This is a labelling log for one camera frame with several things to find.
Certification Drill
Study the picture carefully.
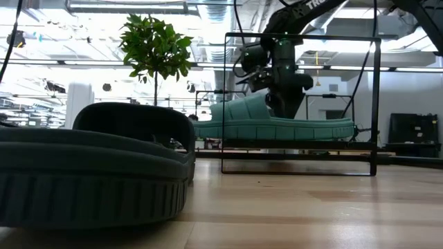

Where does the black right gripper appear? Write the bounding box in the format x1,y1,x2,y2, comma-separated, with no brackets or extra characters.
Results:
248,37,314,120

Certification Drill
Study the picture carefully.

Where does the green rubber slide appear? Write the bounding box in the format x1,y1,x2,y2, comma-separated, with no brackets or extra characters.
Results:
192,95,356,141

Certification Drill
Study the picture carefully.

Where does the black rubber slide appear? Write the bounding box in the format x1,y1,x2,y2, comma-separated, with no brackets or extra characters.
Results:
0,102,197,230

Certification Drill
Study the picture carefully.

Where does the black storage cabinet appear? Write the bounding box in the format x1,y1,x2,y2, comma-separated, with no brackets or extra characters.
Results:
385,113,442,158

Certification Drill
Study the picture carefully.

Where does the green potted plant black pot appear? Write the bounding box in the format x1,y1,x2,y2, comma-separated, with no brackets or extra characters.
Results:
119,13,194,107

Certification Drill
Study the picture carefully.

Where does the white pillar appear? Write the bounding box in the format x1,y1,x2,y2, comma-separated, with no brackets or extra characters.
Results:
64,82,95,129

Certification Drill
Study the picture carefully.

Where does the black metal background frame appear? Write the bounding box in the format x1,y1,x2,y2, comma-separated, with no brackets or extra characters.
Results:
305,93,354,120
195,89,247,116

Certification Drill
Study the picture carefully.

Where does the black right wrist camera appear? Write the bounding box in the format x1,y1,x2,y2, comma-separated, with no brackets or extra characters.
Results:
239,46,270,74

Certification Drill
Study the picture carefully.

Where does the wooden shelf with black frame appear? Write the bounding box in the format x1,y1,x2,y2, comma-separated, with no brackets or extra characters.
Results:
220,32,382,177

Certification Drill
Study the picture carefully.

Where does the thin black cable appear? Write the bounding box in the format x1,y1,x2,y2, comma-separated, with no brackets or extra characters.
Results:
233,0,246,46

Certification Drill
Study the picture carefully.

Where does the silver ventilation duct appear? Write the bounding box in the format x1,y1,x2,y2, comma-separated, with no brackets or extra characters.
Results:
197,0,240,64

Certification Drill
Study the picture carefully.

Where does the black hanging cable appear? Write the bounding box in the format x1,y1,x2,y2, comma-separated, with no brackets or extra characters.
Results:
0,0,24,84

